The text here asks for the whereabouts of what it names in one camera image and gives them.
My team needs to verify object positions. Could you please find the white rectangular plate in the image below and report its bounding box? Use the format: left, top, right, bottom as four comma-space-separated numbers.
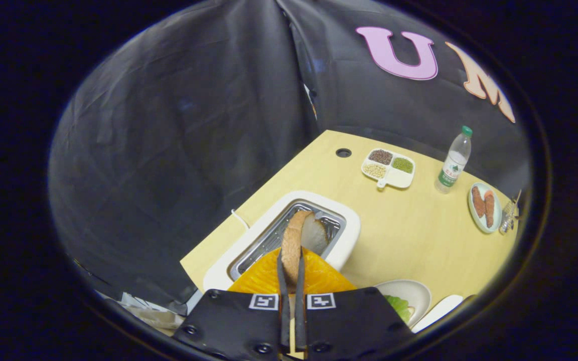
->
412, 294, 464, 334

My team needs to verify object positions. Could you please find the clear plastic water bottle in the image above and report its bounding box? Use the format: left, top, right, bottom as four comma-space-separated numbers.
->
435, 125, 473, 195

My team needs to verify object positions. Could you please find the white toaster cable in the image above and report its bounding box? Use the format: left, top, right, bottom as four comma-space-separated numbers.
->
231, 209, 250, 231

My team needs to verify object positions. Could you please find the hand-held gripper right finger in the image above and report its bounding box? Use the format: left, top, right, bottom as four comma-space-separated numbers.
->
294, 246, 414, 361

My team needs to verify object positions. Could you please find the plain bread slice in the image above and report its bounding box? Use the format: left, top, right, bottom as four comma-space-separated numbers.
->
281, 210, 329, 286

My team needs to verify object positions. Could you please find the white toaster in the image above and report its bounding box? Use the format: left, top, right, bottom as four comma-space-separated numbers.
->
203, 190, 361, 292

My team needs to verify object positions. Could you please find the white divided grain dish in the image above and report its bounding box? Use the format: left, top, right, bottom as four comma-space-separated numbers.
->
361, 148, 416, 190

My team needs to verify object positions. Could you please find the light blue plate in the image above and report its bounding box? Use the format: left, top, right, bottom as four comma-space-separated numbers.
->
468, 182, 502, 234

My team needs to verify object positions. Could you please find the wire utensil basket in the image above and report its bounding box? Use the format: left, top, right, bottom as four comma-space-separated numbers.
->
500, 190, 523, 235

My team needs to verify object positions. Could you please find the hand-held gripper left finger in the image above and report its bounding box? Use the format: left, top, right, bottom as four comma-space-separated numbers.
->
174, 248, 292, 361

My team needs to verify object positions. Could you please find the brown meat piece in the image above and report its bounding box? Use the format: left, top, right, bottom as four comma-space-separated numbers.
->
484, 190, 495, 229
471, 186, 486, 219

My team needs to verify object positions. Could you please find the round beige plate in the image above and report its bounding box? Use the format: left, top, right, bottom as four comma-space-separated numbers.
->
373, 279, 432, 329

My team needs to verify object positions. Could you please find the green lettuce leaf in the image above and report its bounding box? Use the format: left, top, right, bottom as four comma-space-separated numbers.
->
384, 295, 412, 324

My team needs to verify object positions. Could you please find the person's beige jacket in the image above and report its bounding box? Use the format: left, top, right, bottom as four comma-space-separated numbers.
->
133, 308, 187, 332

